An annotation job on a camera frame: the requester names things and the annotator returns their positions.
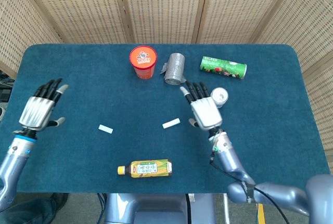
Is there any light blue wrapper strip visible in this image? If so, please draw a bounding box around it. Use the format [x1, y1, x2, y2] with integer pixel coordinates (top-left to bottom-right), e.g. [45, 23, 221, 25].
[162, 118, 181, 130]

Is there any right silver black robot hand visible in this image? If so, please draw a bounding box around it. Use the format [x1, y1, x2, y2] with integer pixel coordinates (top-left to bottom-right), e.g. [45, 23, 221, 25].
[180, 81, 223, 131]

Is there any blue felt table cover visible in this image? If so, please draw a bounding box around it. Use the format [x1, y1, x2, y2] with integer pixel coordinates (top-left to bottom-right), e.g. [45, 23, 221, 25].
[0, 43, 329, 194]

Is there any black shoe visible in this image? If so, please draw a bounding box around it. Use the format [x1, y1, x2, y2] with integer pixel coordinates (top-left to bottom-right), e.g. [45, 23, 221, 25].
[49, 192, 70, 212]

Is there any blue cable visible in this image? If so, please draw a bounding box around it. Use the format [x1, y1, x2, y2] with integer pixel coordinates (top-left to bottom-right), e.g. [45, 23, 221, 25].
[97, 193, 107, 224]

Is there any yellow tea bottle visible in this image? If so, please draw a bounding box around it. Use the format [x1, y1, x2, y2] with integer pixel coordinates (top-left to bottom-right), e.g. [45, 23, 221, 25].
[117, 159, 173, 179]

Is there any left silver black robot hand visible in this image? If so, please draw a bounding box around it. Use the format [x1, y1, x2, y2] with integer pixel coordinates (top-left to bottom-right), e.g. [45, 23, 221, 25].
[18, 78, 69, 132]

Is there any woven bamboo folding screen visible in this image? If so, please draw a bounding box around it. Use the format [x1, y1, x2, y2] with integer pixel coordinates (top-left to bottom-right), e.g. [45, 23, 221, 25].
[0, 0, 333, 177]

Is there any small white blue jar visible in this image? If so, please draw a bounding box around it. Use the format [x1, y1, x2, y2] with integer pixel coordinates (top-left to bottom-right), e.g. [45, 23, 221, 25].
[210, 87, 229, 109]

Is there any thin light blue stick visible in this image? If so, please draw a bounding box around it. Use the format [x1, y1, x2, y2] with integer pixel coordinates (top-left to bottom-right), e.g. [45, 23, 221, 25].
[98, 124, 114, 135]

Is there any orange lidded snack cup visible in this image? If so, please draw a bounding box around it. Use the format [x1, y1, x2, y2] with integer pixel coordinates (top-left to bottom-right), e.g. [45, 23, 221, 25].
[129, 45, 158, 80]

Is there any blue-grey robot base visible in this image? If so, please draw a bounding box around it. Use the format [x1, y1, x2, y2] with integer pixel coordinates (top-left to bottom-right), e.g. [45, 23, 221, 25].
[104, 193, 216, 224]

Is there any dark jeans leg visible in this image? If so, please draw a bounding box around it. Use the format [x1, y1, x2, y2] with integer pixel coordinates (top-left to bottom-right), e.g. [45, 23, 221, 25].
[0, 198, 58, 224]

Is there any green chip can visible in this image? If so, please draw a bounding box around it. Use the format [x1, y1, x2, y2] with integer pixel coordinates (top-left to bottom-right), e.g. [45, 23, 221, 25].
[199, 56, 248, 80]

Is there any black cable on base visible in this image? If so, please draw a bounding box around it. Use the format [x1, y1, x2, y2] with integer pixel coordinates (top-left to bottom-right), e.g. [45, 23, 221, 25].
[185, 194, 193, 224]

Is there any grey trash bag roll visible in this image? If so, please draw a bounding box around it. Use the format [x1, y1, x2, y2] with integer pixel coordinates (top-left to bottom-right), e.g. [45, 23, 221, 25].
[159, 52, 187, 86]

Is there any black equipment clutter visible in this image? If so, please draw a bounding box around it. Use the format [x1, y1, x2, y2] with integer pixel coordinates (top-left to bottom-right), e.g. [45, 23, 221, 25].
[0, 70, 14, 102]

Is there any white table leg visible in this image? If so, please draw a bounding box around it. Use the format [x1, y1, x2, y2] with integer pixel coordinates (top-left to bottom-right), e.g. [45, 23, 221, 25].
[222, 193, 230, 224]

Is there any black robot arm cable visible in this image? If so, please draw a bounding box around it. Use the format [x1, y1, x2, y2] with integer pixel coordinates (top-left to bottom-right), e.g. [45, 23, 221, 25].
[209, 156, 289, 224]

